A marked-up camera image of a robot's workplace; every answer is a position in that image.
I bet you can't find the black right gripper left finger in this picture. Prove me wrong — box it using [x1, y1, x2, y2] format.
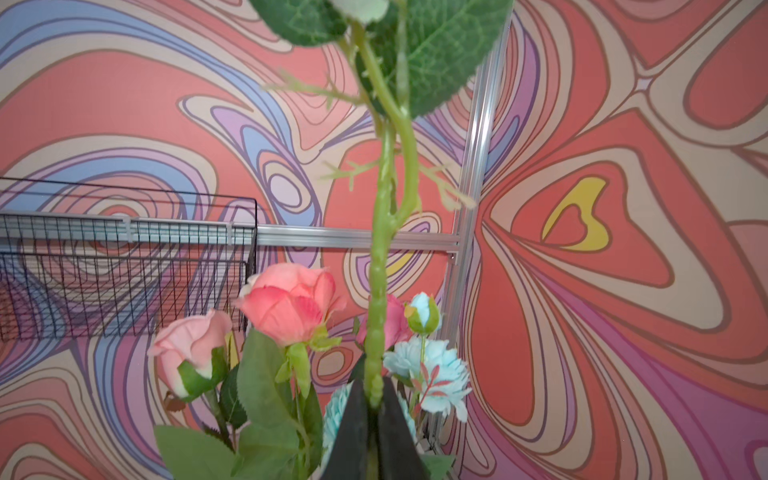
[321, 380, 370, 480]

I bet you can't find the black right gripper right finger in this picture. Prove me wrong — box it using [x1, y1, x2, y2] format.
[376, 378, 429, 480]

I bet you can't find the salmon pink rose stem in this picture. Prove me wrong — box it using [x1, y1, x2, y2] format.
[232, 263, 345, 479]

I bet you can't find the light blue flower stem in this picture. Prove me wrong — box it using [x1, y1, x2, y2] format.
[320, 292, 475, 475]

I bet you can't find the hot pink rose stem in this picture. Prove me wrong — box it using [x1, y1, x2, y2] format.
[384, 294, 413, 350]

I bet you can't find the pale pink rose bunch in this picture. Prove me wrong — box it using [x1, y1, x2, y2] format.
[252, 1, 513, 407]

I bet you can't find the light pink rose stem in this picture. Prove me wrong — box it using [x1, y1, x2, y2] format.
[148, 309, 234, 449]

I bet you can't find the black wire basket back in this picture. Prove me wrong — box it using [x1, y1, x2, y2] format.
[1, 177, 258, 341]

